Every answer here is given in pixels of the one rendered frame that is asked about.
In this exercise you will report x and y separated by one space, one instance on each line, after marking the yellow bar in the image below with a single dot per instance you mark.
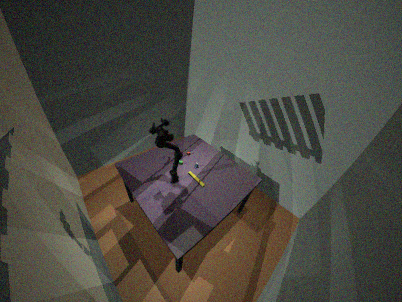
192 175

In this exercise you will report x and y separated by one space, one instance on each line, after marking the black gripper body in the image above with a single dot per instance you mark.
159 127

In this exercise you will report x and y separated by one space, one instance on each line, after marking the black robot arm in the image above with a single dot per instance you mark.
160 141

